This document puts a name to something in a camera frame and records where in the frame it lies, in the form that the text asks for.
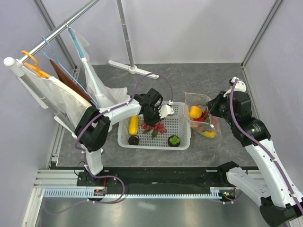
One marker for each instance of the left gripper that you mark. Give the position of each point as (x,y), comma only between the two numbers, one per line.
(157,118)

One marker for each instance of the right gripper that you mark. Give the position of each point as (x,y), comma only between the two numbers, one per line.
(213,104)

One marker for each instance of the purple grape bunch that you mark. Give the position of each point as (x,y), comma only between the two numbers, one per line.
(159,127)

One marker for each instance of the red lychee bunch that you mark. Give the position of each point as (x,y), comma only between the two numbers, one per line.
(202,121)

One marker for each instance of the yellow mango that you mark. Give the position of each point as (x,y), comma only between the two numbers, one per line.
(134,125)
(209,134)

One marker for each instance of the clear zip top bag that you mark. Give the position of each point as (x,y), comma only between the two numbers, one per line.
(200,100)

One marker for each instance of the orange fruit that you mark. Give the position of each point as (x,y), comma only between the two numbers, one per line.
(195,112)

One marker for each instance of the mangosteen with green calyx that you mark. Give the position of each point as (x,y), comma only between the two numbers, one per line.
(173,141)

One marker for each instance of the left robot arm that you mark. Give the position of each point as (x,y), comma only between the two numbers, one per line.
(93,128)

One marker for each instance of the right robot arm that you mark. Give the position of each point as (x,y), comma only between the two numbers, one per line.
(279,200)

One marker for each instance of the white garment bag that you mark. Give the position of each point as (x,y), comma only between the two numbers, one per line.
(64,98)

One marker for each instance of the white plastic basket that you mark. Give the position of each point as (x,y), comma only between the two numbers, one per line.
(171,133)

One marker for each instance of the dark mangosteen left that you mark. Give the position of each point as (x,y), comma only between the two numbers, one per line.
(133,140)

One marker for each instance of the rack pole with white foot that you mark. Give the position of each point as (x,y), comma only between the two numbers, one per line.
(131,67)

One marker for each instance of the clear plastic garment cover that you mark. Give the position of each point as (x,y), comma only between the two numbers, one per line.
(107,96)

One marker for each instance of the teal and white hanger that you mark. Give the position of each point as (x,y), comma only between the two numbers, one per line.
(90,80)

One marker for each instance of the brown wooden hanger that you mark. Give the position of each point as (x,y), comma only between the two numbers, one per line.
(64,78)

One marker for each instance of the orange hanger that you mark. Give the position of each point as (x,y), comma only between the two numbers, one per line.
(35,67)

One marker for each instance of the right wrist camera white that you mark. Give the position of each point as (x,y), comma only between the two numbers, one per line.
(238,85)

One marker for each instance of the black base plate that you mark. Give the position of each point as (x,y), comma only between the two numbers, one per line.
(156,180)

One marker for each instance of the light blue cable duct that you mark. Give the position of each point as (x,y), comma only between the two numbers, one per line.
(94,194)

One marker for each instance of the blue wire hanger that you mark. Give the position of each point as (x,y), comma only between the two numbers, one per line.
(56,60)

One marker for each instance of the silver clothes rack rail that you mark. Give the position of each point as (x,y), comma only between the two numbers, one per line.
(55,32)

